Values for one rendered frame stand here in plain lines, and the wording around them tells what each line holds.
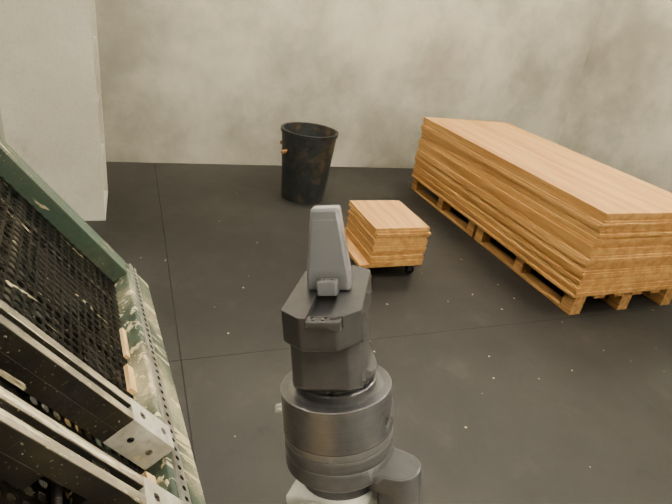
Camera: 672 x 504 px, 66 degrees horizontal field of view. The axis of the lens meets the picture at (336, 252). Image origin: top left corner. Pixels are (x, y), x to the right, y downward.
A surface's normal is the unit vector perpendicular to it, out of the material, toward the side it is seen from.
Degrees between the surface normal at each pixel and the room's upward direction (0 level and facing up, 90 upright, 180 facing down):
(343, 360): 80
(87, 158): 90
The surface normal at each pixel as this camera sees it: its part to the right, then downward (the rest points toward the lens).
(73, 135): 0.33, 0.47
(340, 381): -0.13, 0.26
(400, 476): -0.05, -0.97
